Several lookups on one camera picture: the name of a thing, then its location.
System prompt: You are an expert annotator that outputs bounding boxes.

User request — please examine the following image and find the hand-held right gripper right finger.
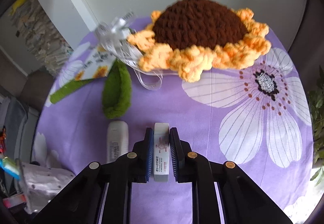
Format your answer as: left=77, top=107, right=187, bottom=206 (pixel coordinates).
left=169, top=127, right=294, bottom=224

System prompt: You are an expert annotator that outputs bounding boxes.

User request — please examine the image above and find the sunflower print gift card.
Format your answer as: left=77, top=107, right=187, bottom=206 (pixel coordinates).
left=72, top=45, right=117, bottom=82

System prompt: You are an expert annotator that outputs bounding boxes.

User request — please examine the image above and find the red orange toy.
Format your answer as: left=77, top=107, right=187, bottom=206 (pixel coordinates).
left=0, top=126, right=7, bottom=155

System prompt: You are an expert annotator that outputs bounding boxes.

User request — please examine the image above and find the green houseplant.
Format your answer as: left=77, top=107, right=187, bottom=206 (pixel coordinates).
left=307, top=66, right=324, bottom=186

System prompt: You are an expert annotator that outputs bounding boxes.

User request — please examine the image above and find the white correction tape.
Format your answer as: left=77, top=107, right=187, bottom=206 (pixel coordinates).
left=106, top=121, right=129, bottom=164

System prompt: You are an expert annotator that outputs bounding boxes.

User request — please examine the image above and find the stack of papers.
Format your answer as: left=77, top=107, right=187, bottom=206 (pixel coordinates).
left=9, top=0, right=74, bottom=75

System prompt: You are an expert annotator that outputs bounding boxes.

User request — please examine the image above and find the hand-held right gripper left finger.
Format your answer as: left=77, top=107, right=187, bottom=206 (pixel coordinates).
left=32, top=127, right=154, bottom=224

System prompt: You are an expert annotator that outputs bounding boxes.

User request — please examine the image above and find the crochet sunflower head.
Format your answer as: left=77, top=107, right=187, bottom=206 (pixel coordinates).
left=127, top=0, right=272, bottom=83

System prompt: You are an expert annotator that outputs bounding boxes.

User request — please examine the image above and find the purple floral tablecloth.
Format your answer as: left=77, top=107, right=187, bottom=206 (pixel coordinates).
left=30, top=15, right=313, bottom=224

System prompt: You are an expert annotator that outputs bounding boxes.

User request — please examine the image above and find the green crochet stem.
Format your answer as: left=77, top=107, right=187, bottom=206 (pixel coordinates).
left=50, top=78, right=92, bottom=106

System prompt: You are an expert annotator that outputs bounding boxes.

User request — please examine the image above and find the silver ribbon bow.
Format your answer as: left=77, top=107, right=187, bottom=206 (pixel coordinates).
left=95, top=11, right=163, bottom=92

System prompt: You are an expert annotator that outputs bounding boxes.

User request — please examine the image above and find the grey dotted pen holder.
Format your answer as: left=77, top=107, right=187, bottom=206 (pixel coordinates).
left=15, top=158, right=76, bottom=215

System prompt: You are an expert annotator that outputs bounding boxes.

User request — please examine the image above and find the green crochet leaf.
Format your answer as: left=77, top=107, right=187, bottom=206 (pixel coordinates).
left=102, top=59, right=132, bottom=119

